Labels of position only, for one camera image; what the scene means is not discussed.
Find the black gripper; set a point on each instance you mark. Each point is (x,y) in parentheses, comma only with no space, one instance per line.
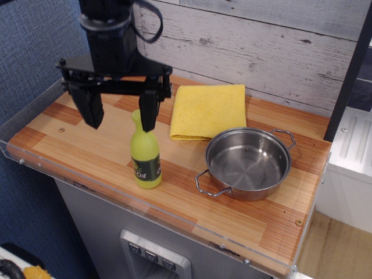
(114,65)

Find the yellow-green olive oil bottle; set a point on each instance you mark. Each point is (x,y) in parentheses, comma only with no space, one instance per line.
(145,154)

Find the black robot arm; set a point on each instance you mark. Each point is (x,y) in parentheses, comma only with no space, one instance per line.
(105,10)

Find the yellow folded cloth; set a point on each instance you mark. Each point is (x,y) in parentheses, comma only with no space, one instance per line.
(200,112)

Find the clear acrylic table guard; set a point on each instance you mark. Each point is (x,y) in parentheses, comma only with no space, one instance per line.
(50,136)

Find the grey toy fridge cabinet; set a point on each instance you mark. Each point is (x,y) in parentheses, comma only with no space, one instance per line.
(100,219)

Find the stainless steel pot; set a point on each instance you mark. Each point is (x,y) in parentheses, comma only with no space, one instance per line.
(247,164)

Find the silver dispenser panel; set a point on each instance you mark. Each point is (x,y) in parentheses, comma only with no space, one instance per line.
(147,259)

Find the orange object bottom left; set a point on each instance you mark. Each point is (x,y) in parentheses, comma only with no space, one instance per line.
(36,272)

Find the white toy sink unit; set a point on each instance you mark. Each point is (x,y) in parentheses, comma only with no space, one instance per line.
(345,191)

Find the white aluminium frame corner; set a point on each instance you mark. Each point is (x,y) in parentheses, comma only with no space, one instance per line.
(13,263)

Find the black right vertical post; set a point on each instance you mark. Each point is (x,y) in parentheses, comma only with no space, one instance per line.
(350,78)

